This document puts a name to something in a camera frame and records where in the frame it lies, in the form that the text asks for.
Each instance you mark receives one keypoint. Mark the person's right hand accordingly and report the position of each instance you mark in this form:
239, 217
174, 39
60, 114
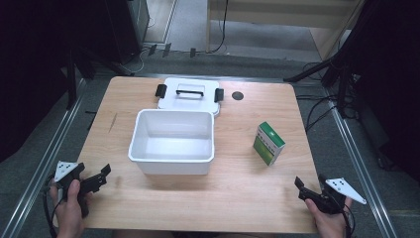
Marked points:
327, 223

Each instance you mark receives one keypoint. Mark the black metal stand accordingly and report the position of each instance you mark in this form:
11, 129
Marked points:
71, 82

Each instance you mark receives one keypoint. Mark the black round table grommet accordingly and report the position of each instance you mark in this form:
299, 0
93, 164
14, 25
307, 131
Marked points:
237, 95

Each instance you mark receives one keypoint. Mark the person's left hand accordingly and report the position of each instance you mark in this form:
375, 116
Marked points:
69, 211

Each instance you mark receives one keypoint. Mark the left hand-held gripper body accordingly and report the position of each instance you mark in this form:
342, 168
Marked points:
66, 169

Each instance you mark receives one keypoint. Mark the white plastic storage box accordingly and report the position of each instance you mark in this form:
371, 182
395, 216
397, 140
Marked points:
171, 152

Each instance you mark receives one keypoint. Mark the black computer cabinet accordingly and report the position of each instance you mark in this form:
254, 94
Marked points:
127, 29

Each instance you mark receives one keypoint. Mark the green and white carton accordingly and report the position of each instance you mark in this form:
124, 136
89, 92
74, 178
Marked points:
268, 145

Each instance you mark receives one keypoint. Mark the black tripod stand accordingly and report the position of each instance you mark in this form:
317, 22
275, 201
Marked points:
330, 71

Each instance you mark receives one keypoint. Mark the aluminium floor rail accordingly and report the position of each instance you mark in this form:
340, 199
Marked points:
39, 168
358, 158

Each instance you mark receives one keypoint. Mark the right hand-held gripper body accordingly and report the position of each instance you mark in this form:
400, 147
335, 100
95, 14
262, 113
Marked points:
333, 195

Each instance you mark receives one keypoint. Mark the light wooden furniture frame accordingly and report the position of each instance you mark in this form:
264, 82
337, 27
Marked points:
284, 13

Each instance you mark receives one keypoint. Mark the dark curtain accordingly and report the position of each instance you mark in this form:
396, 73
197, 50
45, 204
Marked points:
389, 82
36, 66

